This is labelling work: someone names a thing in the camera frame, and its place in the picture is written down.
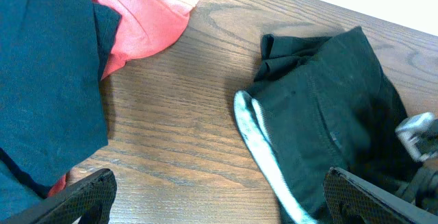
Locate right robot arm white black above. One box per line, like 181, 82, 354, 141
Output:
396, 159, 437, 215

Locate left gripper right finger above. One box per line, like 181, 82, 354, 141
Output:
324, 167, 437, 224

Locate red-orange garment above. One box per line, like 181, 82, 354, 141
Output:
48, 0, 198, 195

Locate navy blue folded shorts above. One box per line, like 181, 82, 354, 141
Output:
1, 0, 120, 219

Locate black shorts with white lining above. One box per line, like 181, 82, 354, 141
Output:
233, 27, 419, 223

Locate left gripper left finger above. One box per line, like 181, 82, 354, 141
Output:
1, 169, 117, 224

